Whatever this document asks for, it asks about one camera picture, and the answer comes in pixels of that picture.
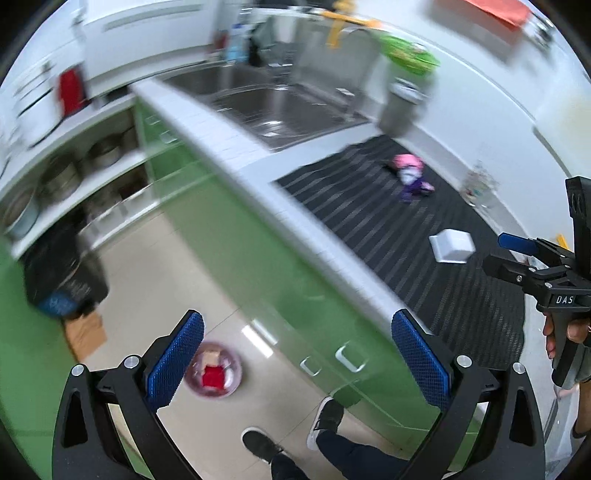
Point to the red fabric pouch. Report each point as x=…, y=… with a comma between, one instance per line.
x=212, y=377

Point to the yellow lidded jar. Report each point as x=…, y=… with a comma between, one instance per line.
x=562, y=241

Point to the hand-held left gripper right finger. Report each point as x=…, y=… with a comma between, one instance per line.
x=421, y=362

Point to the pink bowl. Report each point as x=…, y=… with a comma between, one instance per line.
x=233, y=374

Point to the yellow hanging cloth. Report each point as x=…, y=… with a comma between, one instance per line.
x=339, y=27

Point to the stainless steel sink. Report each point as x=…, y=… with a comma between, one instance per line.
x=277, y=101

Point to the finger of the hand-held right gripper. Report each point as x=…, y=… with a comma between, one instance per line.
x=505, y=271
x=517, y=242

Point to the pink crumpled cloth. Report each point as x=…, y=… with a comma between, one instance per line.
x=408, y=161

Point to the green plastic basket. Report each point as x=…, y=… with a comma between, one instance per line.
x=408, y=53

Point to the green cabinet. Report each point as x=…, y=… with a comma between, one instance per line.
x=258, y=258

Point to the printed glass mug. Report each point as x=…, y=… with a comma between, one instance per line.
x=482, y=187

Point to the grey crumpled cloth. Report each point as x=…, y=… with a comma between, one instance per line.
x=408, y=174

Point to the black striped table mat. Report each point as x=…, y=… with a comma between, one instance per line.
x=392, y=217

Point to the red hanging cloth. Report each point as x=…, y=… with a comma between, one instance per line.
x=71, y=92

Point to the white plastic container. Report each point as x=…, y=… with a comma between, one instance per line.
x=452, y=247

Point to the orange cloth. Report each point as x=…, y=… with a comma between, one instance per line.
x=489, y=10

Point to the metal pot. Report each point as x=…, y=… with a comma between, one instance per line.
x=21, y=210
x=60, y=180
x=105, y=152

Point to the grey lidded pitcher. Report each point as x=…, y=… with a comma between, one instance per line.
x=404, y=108

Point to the person's right hand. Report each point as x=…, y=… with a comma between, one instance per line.
x=549, y=334

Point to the blue and white bottle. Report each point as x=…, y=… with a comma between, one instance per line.
x=236, y=44

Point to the black bag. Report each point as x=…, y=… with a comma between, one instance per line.
x=64, y=272

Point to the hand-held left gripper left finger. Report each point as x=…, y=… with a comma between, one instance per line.
x=178, y=362

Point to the cardboard piece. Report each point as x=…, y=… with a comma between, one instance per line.
x=85, y=337

